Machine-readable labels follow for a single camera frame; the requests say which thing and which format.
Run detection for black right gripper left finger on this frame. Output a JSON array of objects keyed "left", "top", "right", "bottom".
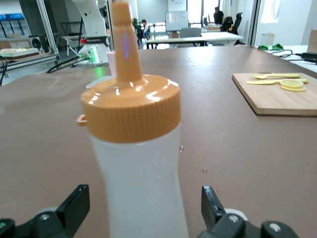
[{"left": 0, "top": 184, "right": 90, "bottom": 238}]

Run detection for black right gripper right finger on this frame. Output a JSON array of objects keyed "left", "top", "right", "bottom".
[{"left": 198, "top": 185, "right": 300, "bottom": 238}]

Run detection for squeeze bottle with orange cap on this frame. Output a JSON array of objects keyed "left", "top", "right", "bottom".
[{"left": 76, "top": 0, "right": 190, "bottom": 238}]

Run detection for pink plastic cup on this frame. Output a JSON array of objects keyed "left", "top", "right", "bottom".
[{"left": 106, "top": 51, "right": 118, "bottom": 77}]

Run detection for scattered liquid droplets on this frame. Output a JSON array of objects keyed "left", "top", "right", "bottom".
[{"left": 179, "top": 145, "right": 208, "bottom": 174}]

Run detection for wooden cutting board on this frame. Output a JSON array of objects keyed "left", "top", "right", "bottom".
[{"left": 231, "top": 72, "right": 317, "bottom": 117}]

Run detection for yellow plastic knife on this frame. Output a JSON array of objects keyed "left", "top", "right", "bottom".
[{"left": 246, "top": 78, "right": 309, "bottom": 86}]

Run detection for lemon slice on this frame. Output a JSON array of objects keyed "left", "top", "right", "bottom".
[
  {"left": 279, "top": 78, "right": 305, "bottom": 89},
  {"left": 280, "top": 85, "right": 308, "bottom": 93}
]

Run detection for yellow plastic fork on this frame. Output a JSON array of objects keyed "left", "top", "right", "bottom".
[{"left": 249, "top": 72, "right": 301, "bottom": 80}]

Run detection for green cloth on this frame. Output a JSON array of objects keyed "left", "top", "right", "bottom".
[{"left": 258, "top": 43, "right": 284, "bottom": 52}]

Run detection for white office table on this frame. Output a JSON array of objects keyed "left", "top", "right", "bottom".
[{"left": 146, "top": 31, "right": 245, "bottom": 48}]

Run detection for grey office chair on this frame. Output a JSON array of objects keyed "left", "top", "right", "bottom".
[{"left": 179, "top": 27, "right": 203, "bottom": 39}]

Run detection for seated person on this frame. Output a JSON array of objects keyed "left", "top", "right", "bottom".
[{"left": 140, "top": 19, "right": 152, "bottom": 50}]

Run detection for whiteboard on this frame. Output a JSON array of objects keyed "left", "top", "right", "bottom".
[{"left": 165, "top": 10, "right": 190, "bottom": 32}]

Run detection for standing person in black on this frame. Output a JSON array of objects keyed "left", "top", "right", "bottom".
[{"left": 213, "top": 6, "right": 225, "bottom": 25}]

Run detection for cardboard box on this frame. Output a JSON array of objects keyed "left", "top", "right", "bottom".
[{"left": 307, "top": 28, "right": 317, "bottom": 54}]

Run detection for black table cable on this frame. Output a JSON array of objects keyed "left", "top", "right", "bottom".
[{"left": 46, "top": 55, "right": 86, "bottom": 74}]

